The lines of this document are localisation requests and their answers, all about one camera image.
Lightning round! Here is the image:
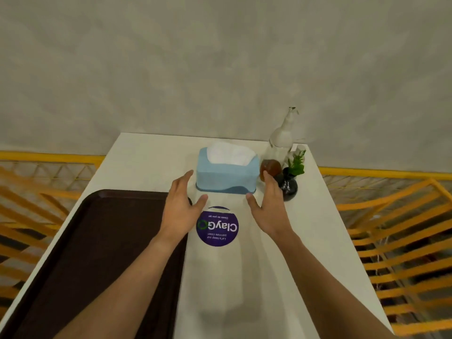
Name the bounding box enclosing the person's right hand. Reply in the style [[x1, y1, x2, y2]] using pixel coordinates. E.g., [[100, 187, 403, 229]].
[[246, 171, 294, 238]]

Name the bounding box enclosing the person's left hand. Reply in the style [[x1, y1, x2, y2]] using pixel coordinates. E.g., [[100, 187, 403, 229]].
[[158, 169, 209, 241]]

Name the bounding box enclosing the person's right forearm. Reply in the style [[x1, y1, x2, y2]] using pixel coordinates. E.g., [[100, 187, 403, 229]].
[[274, 229, 401, 339]]

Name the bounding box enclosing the person's left forearm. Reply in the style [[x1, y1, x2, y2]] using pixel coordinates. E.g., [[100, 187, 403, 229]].
[[53, 229, 189, 339]]

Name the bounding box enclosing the round purple sticker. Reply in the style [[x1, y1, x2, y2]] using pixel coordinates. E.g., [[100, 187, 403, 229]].
[[196, 206, 239, 247]]

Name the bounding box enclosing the amber glass condiment bottle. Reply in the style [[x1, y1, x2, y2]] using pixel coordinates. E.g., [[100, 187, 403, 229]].
[[260, 159, 282, 182]]

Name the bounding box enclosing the black round vase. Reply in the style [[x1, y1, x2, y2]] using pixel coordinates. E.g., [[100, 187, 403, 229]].
[[274, 167, 299, 202]]

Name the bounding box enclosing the blue tissue box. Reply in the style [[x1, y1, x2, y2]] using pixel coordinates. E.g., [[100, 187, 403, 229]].
[[196, 147, 260, 195]]

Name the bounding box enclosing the white tissue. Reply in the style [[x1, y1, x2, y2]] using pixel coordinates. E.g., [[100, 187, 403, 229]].
[[206, 142, 256, 165]]

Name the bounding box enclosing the green artificial plant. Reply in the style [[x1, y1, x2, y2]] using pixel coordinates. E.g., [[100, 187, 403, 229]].
[[287, 149, 307, 178]]

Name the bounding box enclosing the dark brown tray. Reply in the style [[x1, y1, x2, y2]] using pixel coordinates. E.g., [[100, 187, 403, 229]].
[[0, 189, 193, 339]]

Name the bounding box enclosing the yellow metal railing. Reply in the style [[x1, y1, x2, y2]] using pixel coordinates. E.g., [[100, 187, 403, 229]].
[[319, 167, 452, 337], [0, 151, 106, 318]]

